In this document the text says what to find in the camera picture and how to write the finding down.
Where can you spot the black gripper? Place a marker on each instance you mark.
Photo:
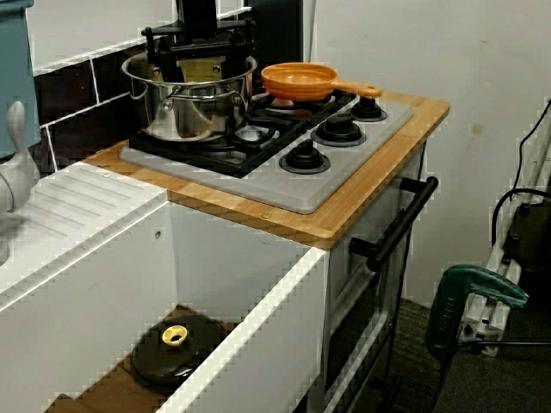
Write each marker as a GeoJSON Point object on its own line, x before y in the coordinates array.
{"type": "Point", "coordinates": [193, 49]}

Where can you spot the stainless steel pot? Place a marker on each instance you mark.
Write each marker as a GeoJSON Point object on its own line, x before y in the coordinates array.
{"type": "Point", "coordinates": [193, 116]}

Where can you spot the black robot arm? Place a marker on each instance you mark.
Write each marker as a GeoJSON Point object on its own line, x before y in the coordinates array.
{"type": "Point", "coordinates": [196, 17]}

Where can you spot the dark grey side panel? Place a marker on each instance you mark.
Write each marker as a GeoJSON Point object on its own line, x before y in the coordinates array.
{"type": "Point", "coordinates": [280, 30]}

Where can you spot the orange toy frying pan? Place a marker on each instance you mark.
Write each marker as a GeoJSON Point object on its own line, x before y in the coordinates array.
{"type": "Point", "coordinates": [297, 84]}

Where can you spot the black burner grate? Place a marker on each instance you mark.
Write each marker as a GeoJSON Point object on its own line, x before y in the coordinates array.
{"type": "Point", "coordinates": [241, 167]}
{"type": "Point", "coordinates": [280, 117]}

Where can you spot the black stove knob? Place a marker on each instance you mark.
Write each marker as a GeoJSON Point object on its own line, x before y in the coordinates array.
{"type": "Point", "coordinates": [305, 159]}
{"type": "Point", "coordinates": [368, 111]}
{"type": "Point", "coordinates": [338, 131]}

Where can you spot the grey toy stove plate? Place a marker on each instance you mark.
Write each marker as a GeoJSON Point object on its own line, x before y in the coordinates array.
{"type": "Point", "coordinates": [275, 185]}

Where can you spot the teal blue box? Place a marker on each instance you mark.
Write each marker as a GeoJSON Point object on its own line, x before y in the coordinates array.
{"type": "Point", "coordinates": [17, 86]}

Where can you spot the grey toy faucet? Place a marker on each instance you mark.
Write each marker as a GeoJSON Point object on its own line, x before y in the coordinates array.
{"type": "Point", "coordinates": [17, 172]}

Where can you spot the black lid yellow knob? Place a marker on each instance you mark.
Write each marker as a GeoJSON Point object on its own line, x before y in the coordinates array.
{"type": "Point", "coordinates": [193, 344]}

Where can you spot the white toy sink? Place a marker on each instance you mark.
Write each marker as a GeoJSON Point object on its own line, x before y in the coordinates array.
{"type": "Point", "coordinates": [237, 344]}

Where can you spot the white toy oven door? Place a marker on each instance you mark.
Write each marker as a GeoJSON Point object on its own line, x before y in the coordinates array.
{"type": "Point", "coordinates": [344, 310]}

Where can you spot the brown cardboard sheet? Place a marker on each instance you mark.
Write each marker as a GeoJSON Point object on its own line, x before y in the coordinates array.
{"type": "Point", "coordinates": [116, 387]}

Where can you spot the green clamp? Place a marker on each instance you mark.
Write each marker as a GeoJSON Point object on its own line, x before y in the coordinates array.
{"type": "Point", "coordinates": [443, 314]}

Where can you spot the black device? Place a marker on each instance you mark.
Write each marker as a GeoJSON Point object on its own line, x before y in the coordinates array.
{"type": "Point", "coordinates": [531, 232]}

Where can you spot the aluminium frame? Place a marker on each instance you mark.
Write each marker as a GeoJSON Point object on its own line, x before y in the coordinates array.
{"type": "Point", "coordinates": [473, 327]}

